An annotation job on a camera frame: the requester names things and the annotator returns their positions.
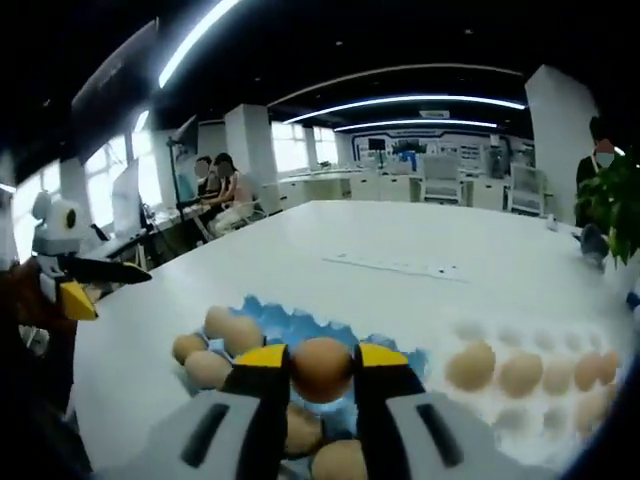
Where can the row of white cabinets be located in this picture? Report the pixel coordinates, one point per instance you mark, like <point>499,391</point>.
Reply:
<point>350,187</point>

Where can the single brown egg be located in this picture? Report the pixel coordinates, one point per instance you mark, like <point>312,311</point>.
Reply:
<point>302,430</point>
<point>207,371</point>
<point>232,330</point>
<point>340,462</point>
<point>189,347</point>
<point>320,370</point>

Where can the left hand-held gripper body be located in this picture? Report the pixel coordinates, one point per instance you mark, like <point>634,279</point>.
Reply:
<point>57,225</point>

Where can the green plant in white pot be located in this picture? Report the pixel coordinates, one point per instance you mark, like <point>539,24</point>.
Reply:
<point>615,200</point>

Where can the white paper strip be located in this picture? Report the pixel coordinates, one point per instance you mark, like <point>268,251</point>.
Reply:
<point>400,267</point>

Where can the blue egg tray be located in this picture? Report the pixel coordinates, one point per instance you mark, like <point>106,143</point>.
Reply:
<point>310,325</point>

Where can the black metal stand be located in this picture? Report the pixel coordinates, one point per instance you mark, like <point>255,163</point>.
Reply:
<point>173,175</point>

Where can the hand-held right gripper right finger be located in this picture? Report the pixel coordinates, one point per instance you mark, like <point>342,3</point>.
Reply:
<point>385,385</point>

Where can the white table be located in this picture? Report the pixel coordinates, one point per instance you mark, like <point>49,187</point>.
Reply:
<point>350,240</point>

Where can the ceiling light strip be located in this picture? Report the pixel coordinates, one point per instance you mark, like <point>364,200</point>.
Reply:
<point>172,62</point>
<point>425,98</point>
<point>425,120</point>

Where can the small white object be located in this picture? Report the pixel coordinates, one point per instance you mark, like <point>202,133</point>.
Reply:
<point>551,223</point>

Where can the white foam egg tray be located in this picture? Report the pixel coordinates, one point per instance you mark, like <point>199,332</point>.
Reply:
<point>525,345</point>

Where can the person's left hand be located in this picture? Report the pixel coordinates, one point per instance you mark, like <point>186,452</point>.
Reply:
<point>30,300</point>

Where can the white computer monitor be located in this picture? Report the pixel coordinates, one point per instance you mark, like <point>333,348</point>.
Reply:
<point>125,200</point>

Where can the ceiling air conditioner unit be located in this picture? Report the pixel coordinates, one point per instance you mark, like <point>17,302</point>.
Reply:
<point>434,114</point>

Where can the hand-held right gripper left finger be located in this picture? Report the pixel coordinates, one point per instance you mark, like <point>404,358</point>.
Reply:
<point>260,380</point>

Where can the white office chair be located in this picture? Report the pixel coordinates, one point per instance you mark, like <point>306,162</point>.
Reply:
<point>442,175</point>
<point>527,187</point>

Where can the grey plush toy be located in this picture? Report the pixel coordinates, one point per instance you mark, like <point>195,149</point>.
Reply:
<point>592,245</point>

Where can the blue-lit wall display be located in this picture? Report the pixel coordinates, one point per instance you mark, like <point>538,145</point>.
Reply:
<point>450,147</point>

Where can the person's dark clothing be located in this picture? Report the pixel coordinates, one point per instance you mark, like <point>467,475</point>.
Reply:
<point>35,400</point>

